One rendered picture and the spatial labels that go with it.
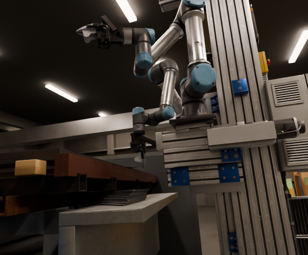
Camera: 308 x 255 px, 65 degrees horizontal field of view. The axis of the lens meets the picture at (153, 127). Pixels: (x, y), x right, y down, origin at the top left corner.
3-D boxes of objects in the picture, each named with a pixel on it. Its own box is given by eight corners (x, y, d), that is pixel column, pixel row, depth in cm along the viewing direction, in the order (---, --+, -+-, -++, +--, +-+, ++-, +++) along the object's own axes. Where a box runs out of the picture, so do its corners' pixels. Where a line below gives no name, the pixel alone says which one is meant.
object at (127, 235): (52, 417, 47) (58, 226, 56) (154, 249, 172) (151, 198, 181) (71, 418, 47) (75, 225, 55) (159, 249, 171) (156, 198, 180)
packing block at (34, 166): (13, 175, 63) (15, 160, 64) (26, 176, 68) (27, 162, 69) (35, 174, 62) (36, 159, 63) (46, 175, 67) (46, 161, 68)
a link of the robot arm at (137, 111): (147, 108, 151) (137, 105, 145) (148, 125, 148) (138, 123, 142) (139, 111, 156) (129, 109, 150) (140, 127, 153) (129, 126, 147)
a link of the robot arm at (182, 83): (200, 107, 133) (197, 84, 137) (209, 98, 121) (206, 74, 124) (178, 108, 132) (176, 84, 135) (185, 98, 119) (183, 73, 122)
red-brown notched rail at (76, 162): (53, 176, 63) (54, 154, 64) (152, 182, 218) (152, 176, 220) (68, 175, 62) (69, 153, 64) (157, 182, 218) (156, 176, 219)
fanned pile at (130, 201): (81, 208, 66) (81, 193, 67) (122, 200, 104) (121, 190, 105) (125, 206, 64) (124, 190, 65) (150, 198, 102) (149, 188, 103)
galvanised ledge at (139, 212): (58, 226, 56) (58, 212, 56) (151, 198, 181) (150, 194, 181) (143, 222, 53) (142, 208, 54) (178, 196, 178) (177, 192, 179)
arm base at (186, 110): (210, 123, 129) (208, 105, 132) (208, 116, 115) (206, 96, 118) (182, 127, 133) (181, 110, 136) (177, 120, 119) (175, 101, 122)
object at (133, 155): (58, 163, 237) (58, 159, 238) (84, 168, 295) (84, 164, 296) (191, 153, 219) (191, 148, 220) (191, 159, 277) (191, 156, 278)
